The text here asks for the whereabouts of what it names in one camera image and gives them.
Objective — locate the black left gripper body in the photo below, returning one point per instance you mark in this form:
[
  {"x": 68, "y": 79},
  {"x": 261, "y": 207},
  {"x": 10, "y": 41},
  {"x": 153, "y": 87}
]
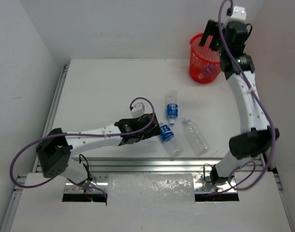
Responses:
[{"x": 148, "y": 126}]

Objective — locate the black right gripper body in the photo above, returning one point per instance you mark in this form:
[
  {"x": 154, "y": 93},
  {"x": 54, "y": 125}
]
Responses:
[{"x": 223, "y": 28}]

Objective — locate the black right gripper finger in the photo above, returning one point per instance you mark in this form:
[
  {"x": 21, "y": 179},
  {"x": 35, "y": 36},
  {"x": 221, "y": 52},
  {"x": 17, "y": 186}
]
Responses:
[
  {"x": 214, "y": 45},
  {"x": 211, "y": 29}
]

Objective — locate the blue label bottle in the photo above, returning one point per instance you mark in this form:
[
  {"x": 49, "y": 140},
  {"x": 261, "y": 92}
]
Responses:
[
  {"x": 207, "y": 71},
  {"x": 172, "y": 107}
]

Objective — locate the blue label bottle Chinese text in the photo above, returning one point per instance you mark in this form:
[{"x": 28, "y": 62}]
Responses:
[{"x": 169, "y": 141}]

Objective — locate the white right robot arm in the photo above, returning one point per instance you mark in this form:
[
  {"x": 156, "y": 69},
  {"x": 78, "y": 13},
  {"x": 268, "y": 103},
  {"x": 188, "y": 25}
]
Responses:
[{"x": 223, "y": 171}]

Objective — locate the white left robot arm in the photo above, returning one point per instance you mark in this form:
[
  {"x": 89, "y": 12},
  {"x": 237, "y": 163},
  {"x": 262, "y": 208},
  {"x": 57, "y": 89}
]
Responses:
[{"x": 56, "y": 152}]

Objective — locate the red mesh plastic bin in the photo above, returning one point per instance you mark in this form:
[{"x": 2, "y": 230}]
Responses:
[{"x": 201, "y": 56}]

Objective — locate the translucent plastic sheet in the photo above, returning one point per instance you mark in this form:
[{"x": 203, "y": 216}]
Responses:
[{"x": 131, "y": 189}]

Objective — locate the clear unlabelled bottle white cap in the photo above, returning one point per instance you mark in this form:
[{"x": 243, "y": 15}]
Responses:
[{"x": 195, "y": 138}]

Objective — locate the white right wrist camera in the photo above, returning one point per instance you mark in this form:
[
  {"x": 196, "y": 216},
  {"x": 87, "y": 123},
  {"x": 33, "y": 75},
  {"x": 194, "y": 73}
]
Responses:
[{"x": 237, "y": 13}]

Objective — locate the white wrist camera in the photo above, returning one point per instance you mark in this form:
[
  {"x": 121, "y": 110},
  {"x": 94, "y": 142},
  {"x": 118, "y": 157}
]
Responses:
[
  {"x": 137, "y": 110},
  {"x": 237, "y": 13}
]

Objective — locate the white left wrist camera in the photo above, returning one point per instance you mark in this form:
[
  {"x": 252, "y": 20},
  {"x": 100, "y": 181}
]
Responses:
[{"x": 137, "y": 110}]

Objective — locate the aluminium table front rail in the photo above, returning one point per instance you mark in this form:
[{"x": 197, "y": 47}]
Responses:
[{"x": 149, "y": 165}]

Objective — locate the aluminium table rail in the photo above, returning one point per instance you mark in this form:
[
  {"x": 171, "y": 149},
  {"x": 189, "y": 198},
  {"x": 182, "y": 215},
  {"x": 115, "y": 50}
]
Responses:
[
  {"x": 258, "y": 132},
  {"x": 17, "y": 191},
  {"x": 149, "y": 165}
]

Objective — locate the aluminium table right rail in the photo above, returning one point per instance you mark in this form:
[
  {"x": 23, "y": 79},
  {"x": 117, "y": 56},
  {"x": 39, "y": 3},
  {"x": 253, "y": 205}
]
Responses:
[{"x": 258, "y": 132}]

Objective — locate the aluminium table left rail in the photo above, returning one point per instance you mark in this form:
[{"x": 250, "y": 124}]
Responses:
[{"x": 17, "y": 191}]

